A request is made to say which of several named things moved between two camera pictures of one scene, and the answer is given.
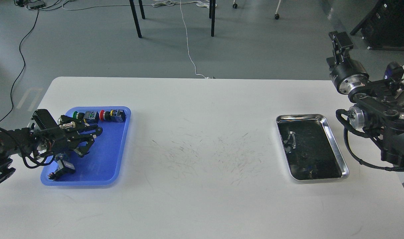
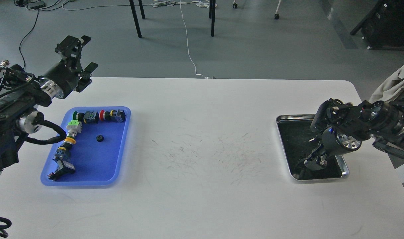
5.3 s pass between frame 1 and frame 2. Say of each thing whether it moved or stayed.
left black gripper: moved
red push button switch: stayed
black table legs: stayed
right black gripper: moved
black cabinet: stayed
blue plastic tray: stayed
